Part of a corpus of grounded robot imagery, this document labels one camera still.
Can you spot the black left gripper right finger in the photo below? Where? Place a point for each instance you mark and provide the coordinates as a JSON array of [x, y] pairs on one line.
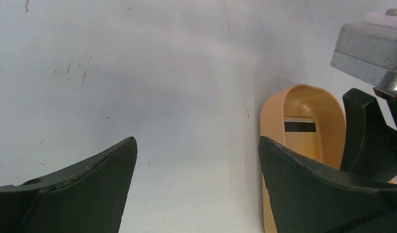
[[307, 196]]

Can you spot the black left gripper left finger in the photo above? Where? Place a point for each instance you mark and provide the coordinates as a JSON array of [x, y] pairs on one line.
[[86, 197]]

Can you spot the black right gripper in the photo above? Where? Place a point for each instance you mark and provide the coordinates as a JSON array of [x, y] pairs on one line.
[[371, 145]]

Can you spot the white VIP card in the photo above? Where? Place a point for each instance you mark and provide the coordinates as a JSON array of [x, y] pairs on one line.
[[301, 137]]

